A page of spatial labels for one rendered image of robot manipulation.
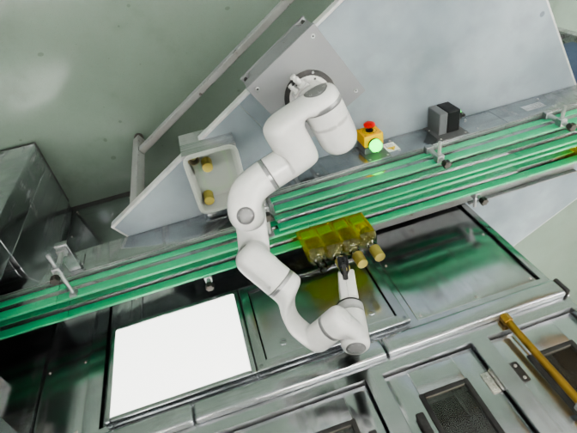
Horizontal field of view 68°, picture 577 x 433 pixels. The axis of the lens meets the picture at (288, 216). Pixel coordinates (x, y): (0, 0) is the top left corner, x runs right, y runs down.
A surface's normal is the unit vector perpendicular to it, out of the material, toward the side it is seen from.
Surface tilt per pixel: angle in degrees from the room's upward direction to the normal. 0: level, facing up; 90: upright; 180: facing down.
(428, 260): 90
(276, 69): 5
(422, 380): 90
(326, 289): 90
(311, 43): 5
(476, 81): 0
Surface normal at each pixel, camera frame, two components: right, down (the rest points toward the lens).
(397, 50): 0.26, 0.56
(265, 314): -0.15, -0.78
